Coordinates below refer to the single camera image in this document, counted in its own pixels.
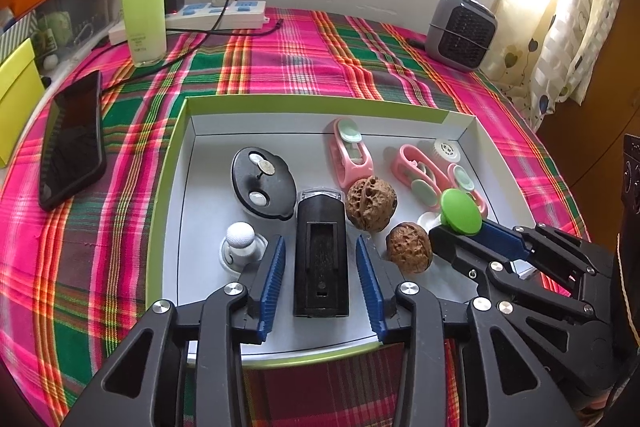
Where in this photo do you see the green white cardboard box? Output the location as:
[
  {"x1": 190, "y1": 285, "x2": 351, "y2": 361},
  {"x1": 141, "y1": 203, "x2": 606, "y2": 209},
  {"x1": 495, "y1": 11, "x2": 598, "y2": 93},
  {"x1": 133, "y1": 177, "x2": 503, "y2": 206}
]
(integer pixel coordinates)
[{"x1": 145, "y1": 96, "x2": 538, "y2": 368}]

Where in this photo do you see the brown walnut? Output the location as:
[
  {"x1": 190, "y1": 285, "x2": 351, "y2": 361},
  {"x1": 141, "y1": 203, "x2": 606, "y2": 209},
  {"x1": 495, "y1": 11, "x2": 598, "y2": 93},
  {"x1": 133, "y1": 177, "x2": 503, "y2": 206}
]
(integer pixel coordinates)
[
  {"x1": 385, "y1": 222, "x2": 433, "y2": 275},
  {"x1": 345, "y1": 176, "x2": 398, "y2": 232}
]

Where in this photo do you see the pink clip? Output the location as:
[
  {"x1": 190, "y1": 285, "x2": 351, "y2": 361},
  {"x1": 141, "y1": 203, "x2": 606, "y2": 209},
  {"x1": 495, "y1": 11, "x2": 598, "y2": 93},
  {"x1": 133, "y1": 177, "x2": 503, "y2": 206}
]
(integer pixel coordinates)
[
  {"x1": 391, "y1": 144, "x2": 451, "y2": 212},
  {"x1": 328, "y1": 118, "x2": 375, "y2": 188},
  {"x1": 446, "y1": 163, "x2": 489, "y2": 218}
]

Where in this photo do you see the heart print curtain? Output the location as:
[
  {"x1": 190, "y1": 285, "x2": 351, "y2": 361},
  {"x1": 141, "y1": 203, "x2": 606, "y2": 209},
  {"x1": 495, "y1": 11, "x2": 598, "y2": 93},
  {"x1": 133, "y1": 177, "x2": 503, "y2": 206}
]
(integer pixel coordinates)
[{"x1": 492, "y1": 0, "x2": 626, "y2": 132}]

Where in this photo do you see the green mushroom-shaped knob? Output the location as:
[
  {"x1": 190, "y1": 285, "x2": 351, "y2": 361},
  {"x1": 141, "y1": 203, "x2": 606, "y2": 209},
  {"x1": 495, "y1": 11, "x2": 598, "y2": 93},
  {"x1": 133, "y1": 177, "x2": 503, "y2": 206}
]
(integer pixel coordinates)
[{"x1": 417, "y1": 188, "x2": 484, "y2": 238}]

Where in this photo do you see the light green lotion bottle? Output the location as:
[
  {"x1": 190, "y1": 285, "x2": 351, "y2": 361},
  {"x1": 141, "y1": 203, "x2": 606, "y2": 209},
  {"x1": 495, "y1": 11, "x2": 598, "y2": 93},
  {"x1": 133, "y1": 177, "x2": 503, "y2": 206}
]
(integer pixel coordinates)
[{"x1": 121, "y1": 0, "x2": 167, "y2": 68}]

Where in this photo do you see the brown wooden cabinet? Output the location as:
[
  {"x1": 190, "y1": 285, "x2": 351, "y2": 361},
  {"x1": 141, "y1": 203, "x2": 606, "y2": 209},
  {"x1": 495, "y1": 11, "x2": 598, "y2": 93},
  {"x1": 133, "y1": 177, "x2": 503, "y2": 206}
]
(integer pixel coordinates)
[{"x1": 535, "y1": 0, "x2": 640, "y2": 228}]

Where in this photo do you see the black smartphone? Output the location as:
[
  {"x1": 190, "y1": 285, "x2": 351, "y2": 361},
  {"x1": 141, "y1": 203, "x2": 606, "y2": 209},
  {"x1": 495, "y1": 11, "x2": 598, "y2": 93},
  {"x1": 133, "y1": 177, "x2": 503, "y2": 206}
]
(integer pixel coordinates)
[{"x1": 38, "y1": 69, "x2": 107, "y2": 212}]

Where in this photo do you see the grey white knob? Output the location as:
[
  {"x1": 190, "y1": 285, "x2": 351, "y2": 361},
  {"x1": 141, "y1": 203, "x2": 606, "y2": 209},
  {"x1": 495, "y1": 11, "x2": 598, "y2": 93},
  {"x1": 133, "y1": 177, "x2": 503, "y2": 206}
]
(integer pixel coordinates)
[{"x1": 220, "y1": 222, "x2": 268, "y2": 275}]

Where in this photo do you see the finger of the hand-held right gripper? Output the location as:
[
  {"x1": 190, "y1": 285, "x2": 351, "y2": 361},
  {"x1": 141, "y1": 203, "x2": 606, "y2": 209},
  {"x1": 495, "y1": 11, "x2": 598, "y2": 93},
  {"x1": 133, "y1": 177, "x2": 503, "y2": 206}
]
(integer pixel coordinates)
[
  {"x1": 475, "y1": 221, "x2": 615, "y2": 298},
  {"x1": 429, "y1": 224, "x2": 613, "y2": 373}
]

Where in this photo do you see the grey white striped box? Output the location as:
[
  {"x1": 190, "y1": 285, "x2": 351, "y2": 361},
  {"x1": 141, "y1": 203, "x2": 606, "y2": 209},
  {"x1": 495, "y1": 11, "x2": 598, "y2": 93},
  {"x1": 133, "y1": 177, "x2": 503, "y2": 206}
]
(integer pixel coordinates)
[{"x1": 0, "y1": 14, "x2": 40, "y2": 60}]

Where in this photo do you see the black oval disc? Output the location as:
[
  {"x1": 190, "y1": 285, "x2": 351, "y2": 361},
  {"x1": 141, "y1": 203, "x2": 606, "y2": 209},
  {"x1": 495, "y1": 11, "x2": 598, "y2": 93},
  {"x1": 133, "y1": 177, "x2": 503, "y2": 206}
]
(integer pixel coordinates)
[{"x1": 231, "y1": 147, "x2": 296, "y2": 222}]

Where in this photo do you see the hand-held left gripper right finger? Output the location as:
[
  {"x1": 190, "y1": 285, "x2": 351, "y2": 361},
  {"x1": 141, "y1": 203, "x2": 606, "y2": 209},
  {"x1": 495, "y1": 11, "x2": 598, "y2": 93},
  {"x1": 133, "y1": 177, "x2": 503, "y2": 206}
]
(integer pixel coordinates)
[{"x1": 355, "y1": 234, "x2": 583, "y2": 427}]

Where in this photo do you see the clear storage container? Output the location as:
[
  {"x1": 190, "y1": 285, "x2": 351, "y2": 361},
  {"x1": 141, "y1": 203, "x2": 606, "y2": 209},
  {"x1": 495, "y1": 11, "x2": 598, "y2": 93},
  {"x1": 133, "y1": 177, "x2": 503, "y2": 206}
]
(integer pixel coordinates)
[{"x1": 30, "y1": 0, "x2": 126, "y2": 68}]

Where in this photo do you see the yellow-green shoe box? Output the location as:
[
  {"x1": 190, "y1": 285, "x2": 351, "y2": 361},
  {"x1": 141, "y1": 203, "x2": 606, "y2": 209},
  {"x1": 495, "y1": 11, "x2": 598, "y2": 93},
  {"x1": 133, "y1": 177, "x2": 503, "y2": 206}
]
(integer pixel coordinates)
[{"x1": 0, "y1": 39, "x2": 45, "y2": 168}]

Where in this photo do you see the grey fan heater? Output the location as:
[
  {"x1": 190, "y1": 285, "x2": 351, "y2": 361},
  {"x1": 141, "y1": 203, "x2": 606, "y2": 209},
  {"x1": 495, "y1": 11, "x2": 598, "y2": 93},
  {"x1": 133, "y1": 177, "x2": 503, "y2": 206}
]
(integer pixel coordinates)
[{"x1": 425, "y1": 0, "x2": 498, "y2": 70}]

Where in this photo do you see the black rectangular device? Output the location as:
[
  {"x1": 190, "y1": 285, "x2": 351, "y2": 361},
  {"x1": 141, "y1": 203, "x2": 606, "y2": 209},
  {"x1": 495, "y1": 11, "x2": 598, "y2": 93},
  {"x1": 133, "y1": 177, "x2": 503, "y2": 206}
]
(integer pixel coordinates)
[{"x1": 292, "y1": 189, "x2": 350, "y2": 319}]

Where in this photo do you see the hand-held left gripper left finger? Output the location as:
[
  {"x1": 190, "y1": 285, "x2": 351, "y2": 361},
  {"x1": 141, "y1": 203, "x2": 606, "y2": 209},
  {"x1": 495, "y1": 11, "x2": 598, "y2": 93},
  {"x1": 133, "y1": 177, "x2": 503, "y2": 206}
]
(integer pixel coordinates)
[{"x1": 60, "y1": 234, "x2": 287, "y2": 427}]

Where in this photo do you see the white round cap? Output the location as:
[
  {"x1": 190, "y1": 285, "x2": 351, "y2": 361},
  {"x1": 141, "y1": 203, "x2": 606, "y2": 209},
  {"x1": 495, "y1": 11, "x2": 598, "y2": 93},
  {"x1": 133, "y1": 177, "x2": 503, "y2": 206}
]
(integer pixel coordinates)
[{"x1": 432, "y1": 137, "x2": 460, "y2": 162}]

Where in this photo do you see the white power strip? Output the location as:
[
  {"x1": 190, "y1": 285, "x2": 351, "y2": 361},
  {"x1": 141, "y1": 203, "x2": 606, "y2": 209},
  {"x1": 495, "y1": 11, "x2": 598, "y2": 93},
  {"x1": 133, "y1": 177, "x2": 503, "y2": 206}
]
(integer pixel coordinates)
[{"x1": 108, "y1": 0, "x2": 267, "y2": 46}]

